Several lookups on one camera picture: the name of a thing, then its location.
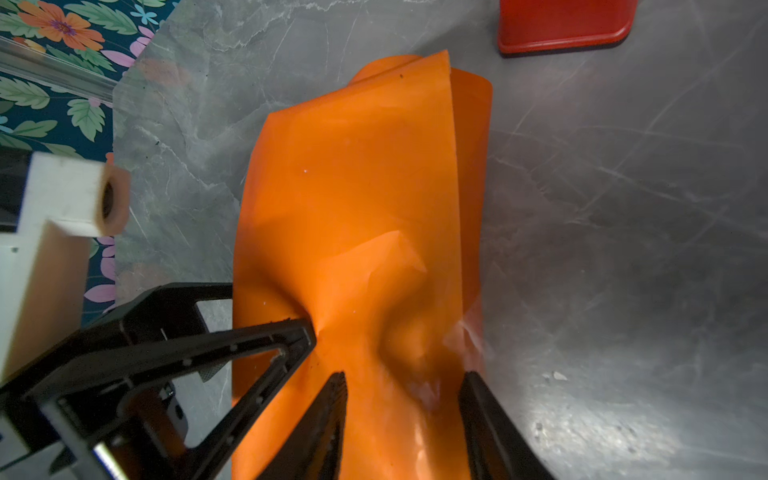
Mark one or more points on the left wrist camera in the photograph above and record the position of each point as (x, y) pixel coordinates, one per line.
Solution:
(52, 207)

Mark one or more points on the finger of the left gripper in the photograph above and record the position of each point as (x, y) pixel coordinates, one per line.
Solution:
(163, 323)
(100, 403)

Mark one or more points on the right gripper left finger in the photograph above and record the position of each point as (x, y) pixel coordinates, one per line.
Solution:
(314, 449)

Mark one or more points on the red tape dispenser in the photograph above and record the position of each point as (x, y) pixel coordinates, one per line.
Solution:
(530, 26)

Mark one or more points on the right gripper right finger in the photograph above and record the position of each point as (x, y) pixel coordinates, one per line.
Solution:
(495, 447)

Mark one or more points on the yellow orange wrapping paper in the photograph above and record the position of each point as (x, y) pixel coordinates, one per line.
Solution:
(362, 212)

